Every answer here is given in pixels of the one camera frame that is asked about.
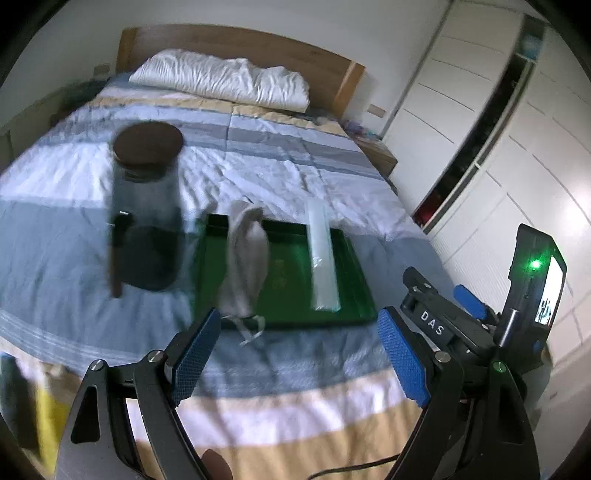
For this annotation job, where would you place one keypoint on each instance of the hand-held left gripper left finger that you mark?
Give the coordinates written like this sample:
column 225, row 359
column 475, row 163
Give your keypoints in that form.
column 196, row 360

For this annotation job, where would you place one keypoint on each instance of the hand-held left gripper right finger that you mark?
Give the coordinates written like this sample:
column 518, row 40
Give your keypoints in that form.
column 404, row 355

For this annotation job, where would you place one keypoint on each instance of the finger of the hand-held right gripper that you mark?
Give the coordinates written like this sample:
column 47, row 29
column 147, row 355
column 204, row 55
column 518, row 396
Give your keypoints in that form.
column 473, row 302
column 429, row 314

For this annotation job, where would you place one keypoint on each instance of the green tray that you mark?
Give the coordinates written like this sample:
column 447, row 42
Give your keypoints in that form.
column 286, row 277

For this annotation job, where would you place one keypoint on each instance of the person's left hand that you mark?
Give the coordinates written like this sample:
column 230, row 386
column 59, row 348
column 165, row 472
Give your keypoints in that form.
column 217, row 466

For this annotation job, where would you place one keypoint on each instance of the red garment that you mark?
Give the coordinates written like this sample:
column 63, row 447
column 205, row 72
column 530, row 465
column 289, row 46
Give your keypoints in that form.
column 427, row 210

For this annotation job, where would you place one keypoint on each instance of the white translucent tube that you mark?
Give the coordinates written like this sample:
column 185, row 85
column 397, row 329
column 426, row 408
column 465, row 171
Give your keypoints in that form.
column 323, row 258

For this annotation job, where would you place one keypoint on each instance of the yellow cloth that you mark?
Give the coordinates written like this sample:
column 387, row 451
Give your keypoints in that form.
column 51, row 424

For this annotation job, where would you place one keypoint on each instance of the wooden nightstand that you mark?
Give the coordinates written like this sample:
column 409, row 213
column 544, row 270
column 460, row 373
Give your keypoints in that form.
column 378, row 159

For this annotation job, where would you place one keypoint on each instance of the purple items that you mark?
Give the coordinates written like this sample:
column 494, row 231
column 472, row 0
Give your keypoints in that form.
column 355, row 130

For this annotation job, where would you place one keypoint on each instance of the white wardrobe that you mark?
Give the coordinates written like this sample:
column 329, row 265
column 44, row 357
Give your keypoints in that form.
column 461, row 69

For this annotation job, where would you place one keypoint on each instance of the bed with striped cover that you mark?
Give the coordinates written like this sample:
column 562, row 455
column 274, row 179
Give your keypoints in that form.
column 277, row 152

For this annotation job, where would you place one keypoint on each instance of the white pillow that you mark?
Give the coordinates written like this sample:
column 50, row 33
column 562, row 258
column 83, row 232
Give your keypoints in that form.
column 207, row 78

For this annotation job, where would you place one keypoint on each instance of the wooden bed headboard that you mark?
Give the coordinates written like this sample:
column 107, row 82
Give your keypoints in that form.
column 277, row 50

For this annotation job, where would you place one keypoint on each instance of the wooden wall plate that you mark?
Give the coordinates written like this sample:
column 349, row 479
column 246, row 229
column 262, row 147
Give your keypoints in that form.
column 376, row 110

